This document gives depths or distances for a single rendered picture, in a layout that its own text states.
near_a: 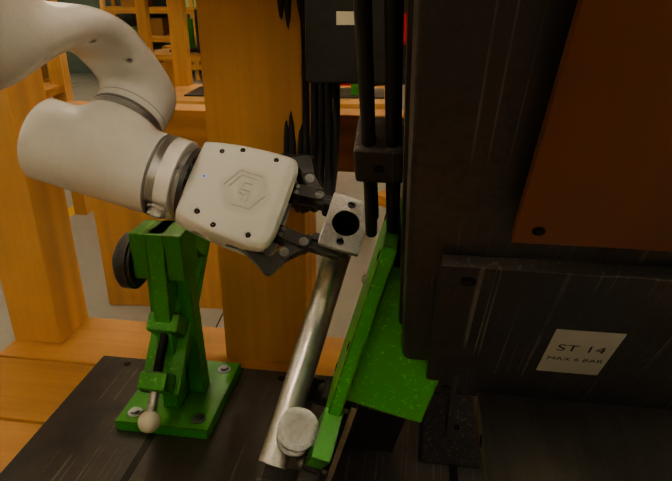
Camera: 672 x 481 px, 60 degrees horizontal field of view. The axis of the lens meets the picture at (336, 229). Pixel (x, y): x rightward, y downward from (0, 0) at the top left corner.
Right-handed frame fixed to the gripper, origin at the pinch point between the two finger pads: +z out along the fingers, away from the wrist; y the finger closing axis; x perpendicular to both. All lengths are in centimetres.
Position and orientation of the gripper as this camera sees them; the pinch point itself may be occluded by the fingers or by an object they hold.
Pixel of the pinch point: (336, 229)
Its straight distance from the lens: 58.1
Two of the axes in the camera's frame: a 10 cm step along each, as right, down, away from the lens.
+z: 9.6, 3.0, -0.3
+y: 2.9, -9.0, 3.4
